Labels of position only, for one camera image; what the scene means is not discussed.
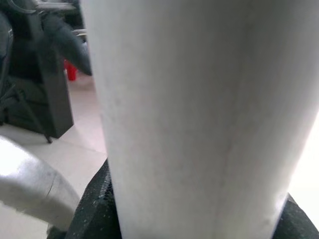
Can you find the red plastic stool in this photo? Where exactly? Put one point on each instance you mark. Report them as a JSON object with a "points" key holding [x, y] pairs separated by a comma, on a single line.
{"points": [[71, 71]]}

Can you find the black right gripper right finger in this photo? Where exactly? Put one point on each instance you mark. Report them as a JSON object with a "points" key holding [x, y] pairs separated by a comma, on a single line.
{"points": [[296, 221]]}

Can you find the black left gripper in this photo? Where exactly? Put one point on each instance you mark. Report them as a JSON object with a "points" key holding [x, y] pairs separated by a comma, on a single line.
{"points": [[30, 20]]}

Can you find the black metal stand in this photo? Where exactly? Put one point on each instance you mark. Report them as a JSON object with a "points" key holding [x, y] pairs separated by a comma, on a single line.
{"points": [[58, 107]]}

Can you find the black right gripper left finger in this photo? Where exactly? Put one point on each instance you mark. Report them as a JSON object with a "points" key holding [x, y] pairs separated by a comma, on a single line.
{"points": [[94, 209]]}

